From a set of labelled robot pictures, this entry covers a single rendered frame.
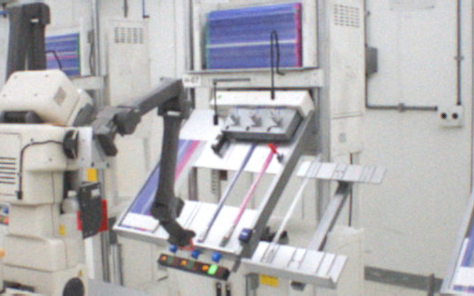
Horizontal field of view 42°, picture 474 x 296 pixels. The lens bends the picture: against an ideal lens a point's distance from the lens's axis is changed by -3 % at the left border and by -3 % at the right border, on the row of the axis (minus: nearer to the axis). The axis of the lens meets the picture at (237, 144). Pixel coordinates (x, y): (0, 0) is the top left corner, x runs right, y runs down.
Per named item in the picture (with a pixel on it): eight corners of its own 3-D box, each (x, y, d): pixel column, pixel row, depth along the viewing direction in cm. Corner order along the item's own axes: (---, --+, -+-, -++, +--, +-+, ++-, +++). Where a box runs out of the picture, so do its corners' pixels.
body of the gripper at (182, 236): (176, 229, 240) (166, 217, 236) (196, 232, 234) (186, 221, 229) (168, 243, 237) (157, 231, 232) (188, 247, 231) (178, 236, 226)
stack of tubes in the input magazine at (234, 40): (298, 66, 258) (297, 1, 255) (205, 69, 289) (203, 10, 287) (315, 66, 267) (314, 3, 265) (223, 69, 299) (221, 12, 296)
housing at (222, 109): (312, 128, 265) (299, 105, 256) (223, 125, 296) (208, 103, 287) (319, 113, 269) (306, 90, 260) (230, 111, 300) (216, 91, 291)
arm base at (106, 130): (70, 133, 176) (104, 134, 171) (84, 114, 181) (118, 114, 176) (82, 155, 181) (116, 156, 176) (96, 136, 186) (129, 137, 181)
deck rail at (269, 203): (246, 263, 231) (238, 255, 227) (242, 262, 232) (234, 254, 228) (319, 119, 265) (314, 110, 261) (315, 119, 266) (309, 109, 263)
